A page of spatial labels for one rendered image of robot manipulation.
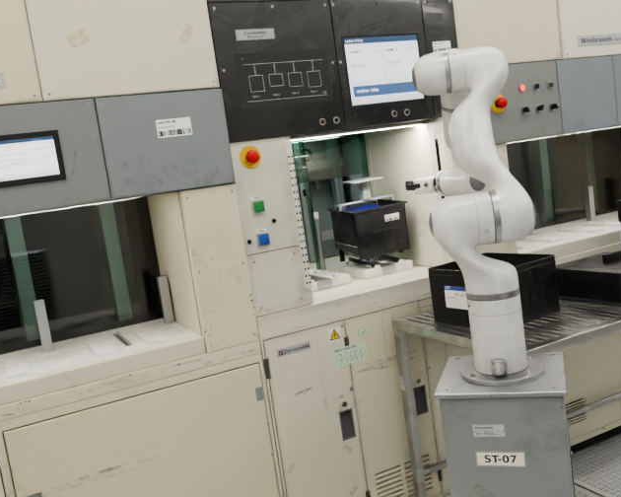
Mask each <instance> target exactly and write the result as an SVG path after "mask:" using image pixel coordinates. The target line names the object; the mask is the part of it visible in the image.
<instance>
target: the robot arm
mask: <svg viewBox="0 0 621 497"><path fill-rule="evenodd" d="M508 75H509V63H508V60H507V58H506V55H505V54H504V53H503V52H502V51H501V50H500V49H498V48H496V47H493V46H480V47H472V48H466V49H458V48H452V49H448V50H442V51H437V52H433V53H429V54H425V55H423V56H422V57H420V58H419V59H418V60H417V61H416V63H415V64H414V66H413V69H412V82H413V85H414V87H415V89H416V90H417V91H418V92H419V93H421V94H423V95H426V96H438V95H440V96H441V107H442V118H443V128H444V137H445V141H446V144H447V146H448V147H449V148H450V149H451V150H452V153H453V156H454V158H455V160H456V162H457V164H458V165H459V168H455V169H445V170H441V171H439V172H438V173H437V174H436V175H435V176H431V177H422V178H418V179H414V180H409V181H406V182H405V187H406V190H414V192H415V194H421V193H434V192H437V193H439V194H440V195H442V196H450V197H447V198H444V199H441V200H440V201H438V202H437V203H436V204H435V205H434V207H433V208H432V210H431V213H430V214H429V216H430V217H429V226H430V230H431V233H432V236H433V237H434V239H435V240H436V241H437V243H438V244H439V245H440V246H441V247H442V248H443V249H444V250H445V251H446V252H447V253H448V254H449V255H450V256H451V257H452V258H453V260H454V261H455V262H456V263H457V265H458V266H459V268H460V270H461V272H462V275H463V278H464V283H465V290H466V299H467V307H468V314H469V323H470V331H471V340H472V349H473V357H474V360H473V361H470V362H468V363H466V364H465V365H463V366H462V367H461V368H460V375H461V377H462V378H463V379H464V380H466V381H468V382H471V383H473V384H477V385H484V386H508V385H516V384H521V383H525V382H529V381H532V380H534V379H536V378H538V377H540V376H541V375H542V374H543V373H544V365H543V364H542V362H540V361H539V360H536V359H534V358H531V357H530V356H529V355H527V356H526V347H525V338H524V329H523V319H522V310H521V301H520V292H519V284H518V273H517V270H516V269H515V267H514V266H513V265H511V264H509V263H507V262H505V261H501V260H498V259H494V258H490V257H487V256H484V255H482V254H481V253H479V252H478V251H477V250H476V247H477V246H482V245H490V244H498V243H506V242H513V241H518V240H521V239H523V238H525V237H527V236H528V235H529V234H530V233H531V232H532V231H533V229H534V227H535V224H536V213H535V208H534V204H533V203H532V201H531V199H530V197H529V195H528V194H527V192H526V191H525V190H524V188H523V187H522V186H521V185H520V183H519V182H518V181H517V180H516V179H515V178H514V177H513V176H512V175H511V173H510V172H509V171H508V170H507V168H506V167H505V166H504V164H503V163H502V161H501V159H500V157H499V154H498V152H497V149H496V145H495V141H494V135H493V130H492V124H491V118H490V109H491V106H492V104H493V102H494V101H495V99H496V98H497V97H498V96H499V94H500V93H501V91H502V90H503V88H504V86H505V84H506V82H507V79H508ZM415 183H416V184H415ZM487 186H488V187H489V188H490V191H485V189H486V187H487Z"/></svg>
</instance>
